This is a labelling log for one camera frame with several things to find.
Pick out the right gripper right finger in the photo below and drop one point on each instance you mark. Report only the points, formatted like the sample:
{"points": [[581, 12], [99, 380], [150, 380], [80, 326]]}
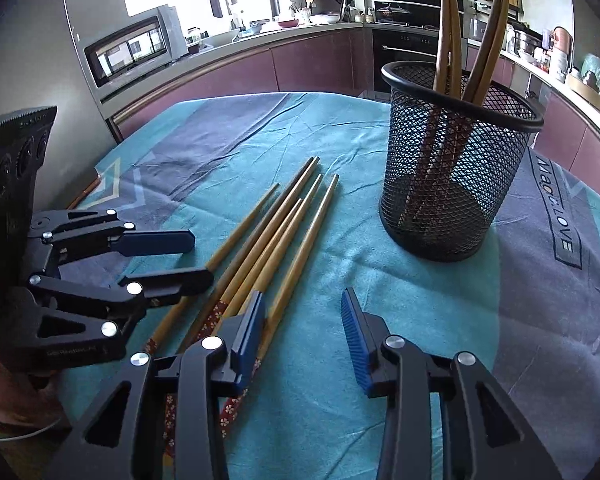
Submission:
{"points": [[484, 435]]}

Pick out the pink thermos kettle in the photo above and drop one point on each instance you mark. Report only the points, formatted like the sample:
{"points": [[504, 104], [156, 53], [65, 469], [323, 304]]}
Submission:
{"points": [[562, 42]]}

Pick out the white bowl on counter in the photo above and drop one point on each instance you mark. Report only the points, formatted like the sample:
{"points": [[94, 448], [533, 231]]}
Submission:
{"points": [[222, 39]]}

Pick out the white microwave oven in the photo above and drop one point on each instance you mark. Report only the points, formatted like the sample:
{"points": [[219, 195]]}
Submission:
{"points": [[148, 41]]}

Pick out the blue grey striped tablecloth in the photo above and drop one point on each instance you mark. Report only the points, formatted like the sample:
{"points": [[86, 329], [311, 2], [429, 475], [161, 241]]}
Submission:
{"points": [[527, 303]]}

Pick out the black range hood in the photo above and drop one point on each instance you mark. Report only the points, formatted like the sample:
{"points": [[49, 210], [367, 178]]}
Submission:
{"points": [[414, 13]]}

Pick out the person left hand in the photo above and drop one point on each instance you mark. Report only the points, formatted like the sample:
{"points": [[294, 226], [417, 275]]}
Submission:
{"points": [[22, 405]]}

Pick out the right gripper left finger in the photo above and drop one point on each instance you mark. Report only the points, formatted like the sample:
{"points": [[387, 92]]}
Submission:
{"points": [[120, 436]]}

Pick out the grey refrigerator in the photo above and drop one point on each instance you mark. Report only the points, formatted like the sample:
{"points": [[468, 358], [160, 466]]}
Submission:
{"points": [[40, 42]]}

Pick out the black built-in oven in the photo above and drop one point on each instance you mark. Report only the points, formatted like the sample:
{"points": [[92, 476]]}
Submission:
{"points": [[401, 45]]}

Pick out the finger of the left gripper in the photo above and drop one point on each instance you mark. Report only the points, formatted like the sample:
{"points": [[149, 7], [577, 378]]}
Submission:
{"points": [[132, 293], [89, 233]]}

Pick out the black mesh utensil cup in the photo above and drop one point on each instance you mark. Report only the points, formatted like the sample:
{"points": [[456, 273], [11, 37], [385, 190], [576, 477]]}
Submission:
{"points": [[501, 130]]}

